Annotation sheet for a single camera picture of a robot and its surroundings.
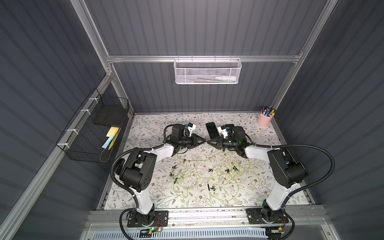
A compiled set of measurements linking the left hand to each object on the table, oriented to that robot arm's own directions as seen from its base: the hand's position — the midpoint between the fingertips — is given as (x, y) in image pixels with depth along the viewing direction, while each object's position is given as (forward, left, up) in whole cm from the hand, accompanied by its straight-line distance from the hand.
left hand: (208, 142), depth 85 cm
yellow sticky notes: (-1, +50, +12) cm, 52 cm away
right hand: (+1, -1, -1) cm, 2 cm away
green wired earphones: (-17, -9, -16) cm, 25 cm away
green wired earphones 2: (-12, +13, -15) cm, 23 cm away
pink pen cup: (+24, -42, -5) cm, 49 cm away
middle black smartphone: (+21, -5, -14) cm, 26 cm away
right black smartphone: (+24, -20, -15) cm, 35 cm away
